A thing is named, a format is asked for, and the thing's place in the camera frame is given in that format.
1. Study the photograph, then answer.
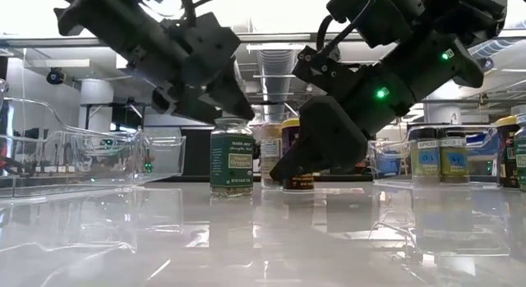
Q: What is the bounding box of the black background table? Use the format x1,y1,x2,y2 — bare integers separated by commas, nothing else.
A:
80,100,145,131

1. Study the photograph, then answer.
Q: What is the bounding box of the yellow-lid dark spice jar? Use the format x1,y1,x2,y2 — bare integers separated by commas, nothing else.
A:
494,115,521,189
281,117,316,192

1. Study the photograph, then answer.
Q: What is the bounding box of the clear plastic bin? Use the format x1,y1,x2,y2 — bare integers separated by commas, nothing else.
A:
0,128,151,197
367,124,501,189
0,79,143,200
139,134,187,185

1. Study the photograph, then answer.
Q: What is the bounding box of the green-lid oregano jar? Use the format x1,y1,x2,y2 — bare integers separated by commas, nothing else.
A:
210,117,255,197
513,113,526,192

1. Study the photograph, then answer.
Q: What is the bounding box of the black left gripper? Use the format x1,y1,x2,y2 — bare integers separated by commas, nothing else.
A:
150,62,256,125

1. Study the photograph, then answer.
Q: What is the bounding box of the long ceiling light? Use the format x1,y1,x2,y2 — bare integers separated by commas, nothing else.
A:
245,43,307,53
30,58,90,69

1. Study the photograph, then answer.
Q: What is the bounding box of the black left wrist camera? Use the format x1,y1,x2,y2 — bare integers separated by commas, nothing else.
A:
162,11,242,89

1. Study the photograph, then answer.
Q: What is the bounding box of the silver ventilation duct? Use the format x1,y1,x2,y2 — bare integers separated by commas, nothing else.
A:
256,48,298,123

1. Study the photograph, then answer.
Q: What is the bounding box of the black-lid olive-label spice jar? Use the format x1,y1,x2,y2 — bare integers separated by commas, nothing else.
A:
437,128,471,184
409,127,441,184

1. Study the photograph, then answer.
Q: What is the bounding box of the black dome camera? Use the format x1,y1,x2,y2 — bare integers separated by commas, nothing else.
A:
45,67,67,86

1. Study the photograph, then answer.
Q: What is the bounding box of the white round column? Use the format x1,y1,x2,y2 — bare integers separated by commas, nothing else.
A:
77,79,115,132

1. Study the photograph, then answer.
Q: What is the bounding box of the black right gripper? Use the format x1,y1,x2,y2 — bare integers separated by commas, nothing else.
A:
269,52,417,184

